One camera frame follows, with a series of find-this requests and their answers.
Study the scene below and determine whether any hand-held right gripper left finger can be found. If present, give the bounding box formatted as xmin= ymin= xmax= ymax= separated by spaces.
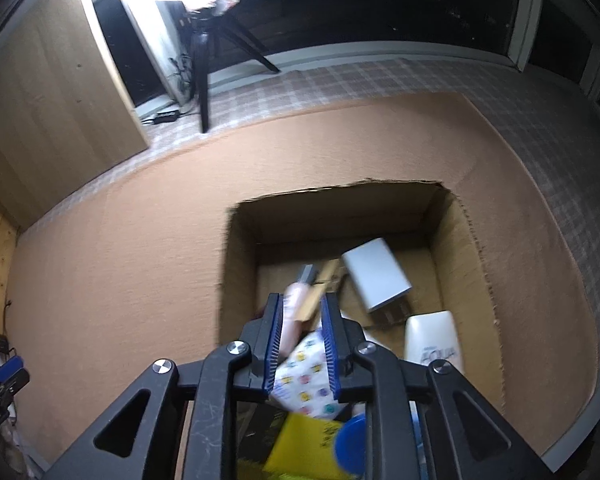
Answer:
xmin=42 ymin=294 xmax=283 ymax=480

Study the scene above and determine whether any grey checked cloth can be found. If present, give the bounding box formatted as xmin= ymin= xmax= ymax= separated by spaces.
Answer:
xmin=17 ymin=57 xmax=600 ymax=461

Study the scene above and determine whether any white window frame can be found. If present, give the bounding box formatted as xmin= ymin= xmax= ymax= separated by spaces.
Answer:
xmin=260 ymin=0 xmax=600 ymax=106

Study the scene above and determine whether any black cable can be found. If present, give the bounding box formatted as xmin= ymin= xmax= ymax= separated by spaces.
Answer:
xmin=167 ymin=55 xmax=196 ymax=111

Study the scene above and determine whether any cardboard box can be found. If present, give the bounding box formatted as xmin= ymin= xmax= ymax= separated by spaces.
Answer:
xmin=217 ymin=179 xmax=506 ymax=480

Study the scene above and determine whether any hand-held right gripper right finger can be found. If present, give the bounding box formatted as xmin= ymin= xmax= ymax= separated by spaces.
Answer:
xmin=320 ymin=294 xmax=556 ymax=480

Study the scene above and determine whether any pink tube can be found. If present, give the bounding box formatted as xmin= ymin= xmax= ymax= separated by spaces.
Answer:
xmin=279 ymin=281 xmax=313 ymax=356

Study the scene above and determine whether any white charger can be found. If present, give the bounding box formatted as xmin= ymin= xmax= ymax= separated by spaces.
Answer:
xmin=341 ymin=238 xmax=413 ymax=328

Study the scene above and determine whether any white door frame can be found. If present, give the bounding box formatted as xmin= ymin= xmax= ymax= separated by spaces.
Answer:
xmin=82 ymin=0 xmax=181 ymax=111

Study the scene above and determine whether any brown mat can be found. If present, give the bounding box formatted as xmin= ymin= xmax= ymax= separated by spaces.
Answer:
xmin=2 ymin=92 xmax=600 ymax=480

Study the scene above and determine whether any wooden cabinet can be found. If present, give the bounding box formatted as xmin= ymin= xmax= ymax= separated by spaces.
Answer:
xmin=0 ymin=0 xmax=151 ymax=231

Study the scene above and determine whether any star-printed white tissue pack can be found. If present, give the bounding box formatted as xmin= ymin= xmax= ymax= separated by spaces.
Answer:
xmin=272 ymin=327 xmax=351 ymax=421

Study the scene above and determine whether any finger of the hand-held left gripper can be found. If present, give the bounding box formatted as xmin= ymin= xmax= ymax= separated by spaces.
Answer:
xmin=5 ymin=370 xmax=31 ymax=393
xmin=0 ymin=356 xmax=25 ymax=380

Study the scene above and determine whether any yellow and black notebook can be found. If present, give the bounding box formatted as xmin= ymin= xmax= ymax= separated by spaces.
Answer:
xmin=237 ymin=402 xmax=348 ymax=480

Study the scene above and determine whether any black tripod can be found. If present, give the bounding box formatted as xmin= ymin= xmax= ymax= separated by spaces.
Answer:
xmin=182 ymin=0 xmax=281 ymax=133

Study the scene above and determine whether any blue round tin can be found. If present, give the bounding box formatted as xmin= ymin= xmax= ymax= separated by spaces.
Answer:
xmin=332 ymin=414 xmax=368 ymax=478

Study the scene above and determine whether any wooden clothespin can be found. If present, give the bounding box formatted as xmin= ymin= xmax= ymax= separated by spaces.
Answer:
xmin=297 ymin=258 xmax=348 ymax=323

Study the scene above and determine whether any large white bottle blue cap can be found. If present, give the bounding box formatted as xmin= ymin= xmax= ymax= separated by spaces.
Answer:
xmin=404 ymin=310 xmax=466 ymax=376

